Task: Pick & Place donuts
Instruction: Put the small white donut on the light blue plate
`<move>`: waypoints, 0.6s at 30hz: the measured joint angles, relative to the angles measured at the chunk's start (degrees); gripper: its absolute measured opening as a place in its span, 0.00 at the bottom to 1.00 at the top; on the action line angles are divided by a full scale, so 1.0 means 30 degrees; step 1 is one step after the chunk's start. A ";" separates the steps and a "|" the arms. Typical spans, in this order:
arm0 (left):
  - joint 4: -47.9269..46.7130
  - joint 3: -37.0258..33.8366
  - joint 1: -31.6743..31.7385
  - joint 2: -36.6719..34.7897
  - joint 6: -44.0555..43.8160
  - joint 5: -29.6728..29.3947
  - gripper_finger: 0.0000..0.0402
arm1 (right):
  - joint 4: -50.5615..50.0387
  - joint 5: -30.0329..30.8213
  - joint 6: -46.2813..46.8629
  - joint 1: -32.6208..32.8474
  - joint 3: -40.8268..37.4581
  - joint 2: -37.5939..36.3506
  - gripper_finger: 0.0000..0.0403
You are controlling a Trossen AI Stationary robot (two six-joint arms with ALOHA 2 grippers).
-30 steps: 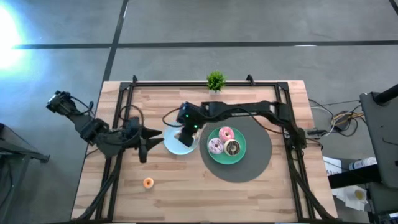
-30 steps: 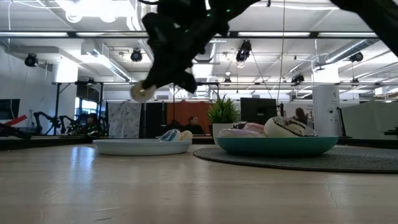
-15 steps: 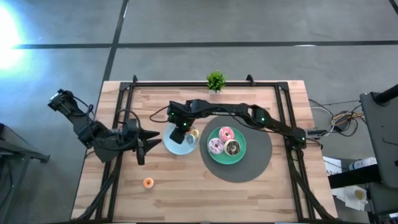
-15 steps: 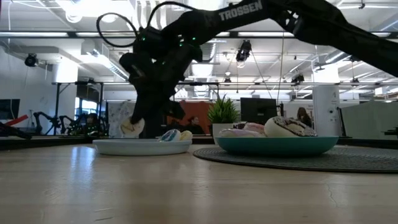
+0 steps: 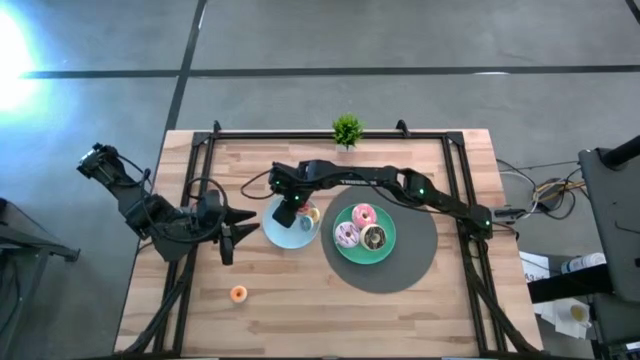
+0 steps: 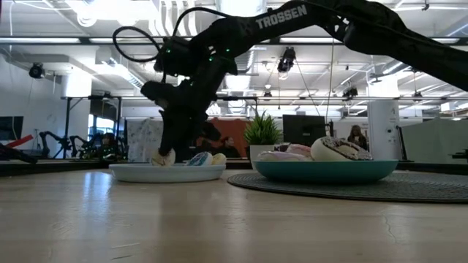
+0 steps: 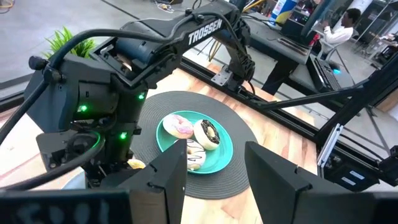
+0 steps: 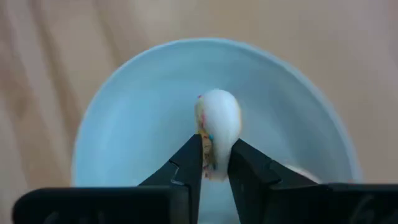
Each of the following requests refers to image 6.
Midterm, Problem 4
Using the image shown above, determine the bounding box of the black ceiling-hung camera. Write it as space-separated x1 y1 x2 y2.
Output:
276 46 297 74

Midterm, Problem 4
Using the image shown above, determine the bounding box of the round grey woven placemat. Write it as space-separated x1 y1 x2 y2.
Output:
226 170 468 205

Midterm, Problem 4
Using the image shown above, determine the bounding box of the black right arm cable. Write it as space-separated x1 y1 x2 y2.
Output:
111 6 235 64

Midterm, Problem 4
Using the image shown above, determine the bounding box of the whiteboard with drawings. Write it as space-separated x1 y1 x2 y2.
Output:
127 119 165 164

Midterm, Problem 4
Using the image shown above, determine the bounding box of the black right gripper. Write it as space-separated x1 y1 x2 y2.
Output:
159 91 222 164

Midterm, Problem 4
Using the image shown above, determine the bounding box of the large chocolate frosted donut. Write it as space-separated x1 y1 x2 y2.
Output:
310 136 374 161

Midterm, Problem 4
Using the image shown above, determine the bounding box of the small white frosted donut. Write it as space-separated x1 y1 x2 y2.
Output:
151 148 176 167

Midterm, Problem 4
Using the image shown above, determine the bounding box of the large pink frosted donut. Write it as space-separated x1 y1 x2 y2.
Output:
284 143 314 160

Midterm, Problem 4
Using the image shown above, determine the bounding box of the small green potted plant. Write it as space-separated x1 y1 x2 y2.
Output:
244 111 283 169

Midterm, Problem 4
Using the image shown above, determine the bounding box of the orange wall panel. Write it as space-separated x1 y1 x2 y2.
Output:
210 117 253 158

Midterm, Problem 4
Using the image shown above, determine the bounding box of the light blue plate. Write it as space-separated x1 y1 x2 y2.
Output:
108 162 227 183

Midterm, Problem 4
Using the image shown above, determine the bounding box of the large lilac frosted donut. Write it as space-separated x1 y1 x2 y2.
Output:
257 150 312 162

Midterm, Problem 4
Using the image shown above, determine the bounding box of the white square column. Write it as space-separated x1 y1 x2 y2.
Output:
367 100 401 161

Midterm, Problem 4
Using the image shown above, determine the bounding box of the black computer monitor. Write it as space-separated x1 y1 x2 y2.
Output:
282 114 328 147

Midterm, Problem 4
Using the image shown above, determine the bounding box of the teal plate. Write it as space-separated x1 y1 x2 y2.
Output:
253 159 399 185

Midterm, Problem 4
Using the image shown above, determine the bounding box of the grey partition wall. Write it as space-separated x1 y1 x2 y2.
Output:
400 118 468 164

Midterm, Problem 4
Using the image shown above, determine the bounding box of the person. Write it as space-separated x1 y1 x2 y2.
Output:
347 124 369 151
215 135 242 159

